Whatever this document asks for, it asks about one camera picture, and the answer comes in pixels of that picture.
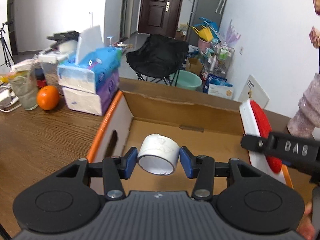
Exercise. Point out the green plastic basin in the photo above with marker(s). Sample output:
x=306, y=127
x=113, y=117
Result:
x=186, y=80

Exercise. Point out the white tape roll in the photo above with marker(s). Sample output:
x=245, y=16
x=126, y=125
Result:
x=158, y=155

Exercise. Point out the white charger with cable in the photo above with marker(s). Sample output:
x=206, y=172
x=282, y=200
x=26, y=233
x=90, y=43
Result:
x=9, y=101

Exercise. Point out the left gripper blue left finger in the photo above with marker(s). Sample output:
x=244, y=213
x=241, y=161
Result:
x=114, y=170

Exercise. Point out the blue tissue pack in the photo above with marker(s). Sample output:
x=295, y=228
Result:
x=91, y=65

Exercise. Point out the dark brown door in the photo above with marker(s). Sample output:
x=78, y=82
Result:
x=159, y=17

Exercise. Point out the small cardboard box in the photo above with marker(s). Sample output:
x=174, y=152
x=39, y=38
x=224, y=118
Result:
x=194, y=65

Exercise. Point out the wire storage rack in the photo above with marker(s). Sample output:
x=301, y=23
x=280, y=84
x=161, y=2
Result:
x=217, y=59

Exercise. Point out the person's right hand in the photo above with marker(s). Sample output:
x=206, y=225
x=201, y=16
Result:
x=305, y=228

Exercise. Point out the grey refrigerator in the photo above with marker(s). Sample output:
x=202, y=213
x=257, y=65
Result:
x=206, y=9

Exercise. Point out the clear drinking glass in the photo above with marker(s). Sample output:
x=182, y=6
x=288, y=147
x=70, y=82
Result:
x=24, y=85

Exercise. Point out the camera tripod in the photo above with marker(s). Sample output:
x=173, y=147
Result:
x=8, y=59

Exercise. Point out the clear food container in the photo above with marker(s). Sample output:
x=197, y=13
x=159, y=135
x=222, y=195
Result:
x=49, y=62

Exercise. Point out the white board leaning on wall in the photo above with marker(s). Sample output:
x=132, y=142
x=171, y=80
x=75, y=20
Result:
x=252, y=90

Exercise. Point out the pink textured vase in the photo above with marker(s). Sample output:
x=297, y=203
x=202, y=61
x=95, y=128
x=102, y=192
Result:
x=307, y=117

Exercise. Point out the orange fruit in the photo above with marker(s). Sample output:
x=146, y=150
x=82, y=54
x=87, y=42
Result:
x=48, y=97

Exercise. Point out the black folding chair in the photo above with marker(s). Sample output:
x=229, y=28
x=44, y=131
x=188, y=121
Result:
x=159, y=59

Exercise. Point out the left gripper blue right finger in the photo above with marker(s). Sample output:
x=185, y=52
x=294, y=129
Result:
x=202, y=169

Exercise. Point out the red white lint brush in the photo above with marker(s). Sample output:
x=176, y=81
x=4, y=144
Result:
x=255, y=122

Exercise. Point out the purple white tissue pack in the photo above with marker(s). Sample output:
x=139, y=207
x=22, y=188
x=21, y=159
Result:
x=96, y=104

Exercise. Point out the blue yellow dustpan set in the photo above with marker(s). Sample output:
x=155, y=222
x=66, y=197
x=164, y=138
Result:
x=207, y=30

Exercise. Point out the red cardboard box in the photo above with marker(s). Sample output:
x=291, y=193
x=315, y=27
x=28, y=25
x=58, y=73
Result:
x=204, y=130

